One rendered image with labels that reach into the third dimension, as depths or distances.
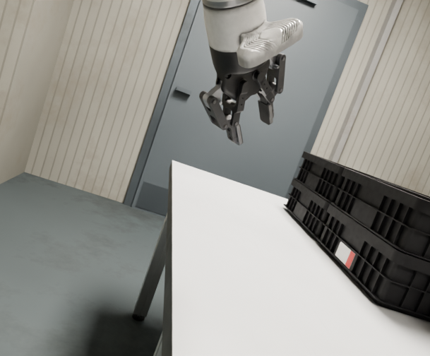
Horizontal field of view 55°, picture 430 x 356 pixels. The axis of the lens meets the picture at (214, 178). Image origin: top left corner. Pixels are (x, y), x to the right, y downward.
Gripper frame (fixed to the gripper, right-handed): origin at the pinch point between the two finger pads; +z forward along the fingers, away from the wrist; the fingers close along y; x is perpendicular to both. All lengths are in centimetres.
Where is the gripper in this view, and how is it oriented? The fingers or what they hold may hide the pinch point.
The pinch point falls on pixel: (251, 124)
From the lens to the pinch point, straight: 62.1
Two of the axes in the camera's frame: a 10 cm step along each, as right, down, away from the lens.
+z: 1.8, 6.9, 7.0
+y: -7.7, 5.4, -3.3
